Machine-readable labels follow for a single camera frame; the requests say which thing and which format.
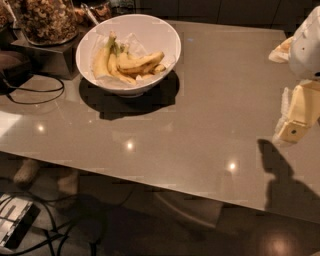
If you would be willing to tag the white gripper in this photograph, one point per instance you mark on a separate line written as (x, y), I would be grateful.
(306, 50)

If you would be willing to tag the small lower right banana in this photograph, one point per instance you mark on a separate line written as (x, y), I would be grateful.
(156, 70)

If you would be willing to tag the top right yellow banana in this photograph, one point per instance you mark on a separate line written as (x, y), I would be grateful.
(137, 65)

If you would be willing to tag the yellow banana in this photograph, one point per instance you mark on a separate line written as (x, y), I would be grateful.
(101, 59)
(137, 65)
(112, 67)

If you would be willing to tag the white ceramic bowl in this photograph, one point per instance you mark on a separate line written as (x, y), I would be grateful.
(152, 31)

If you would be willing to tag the middle yellow banana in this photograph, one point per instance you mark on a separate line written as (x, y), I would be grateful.
(112, 67)

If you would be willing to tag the left yellow banana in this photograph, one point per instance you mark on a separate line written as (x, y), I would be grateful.
(101, 59)

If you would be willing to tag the small glass jar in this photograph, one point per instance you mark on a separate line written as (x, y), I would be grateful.
(101, 9)

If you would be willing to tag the metal spoon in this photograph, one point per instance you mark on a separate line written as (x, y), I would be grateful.
(90, 15)

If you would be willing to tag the dark square jar stand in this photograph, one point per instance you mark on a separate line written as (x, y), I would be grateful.
(58, 61)

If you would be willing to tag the glass jar of granola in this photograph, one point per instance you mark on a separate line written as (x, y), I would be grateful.
(46, 22)

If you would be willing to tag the silver electronics box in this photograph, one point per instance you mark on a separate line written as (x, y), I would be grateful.
(16, 217)

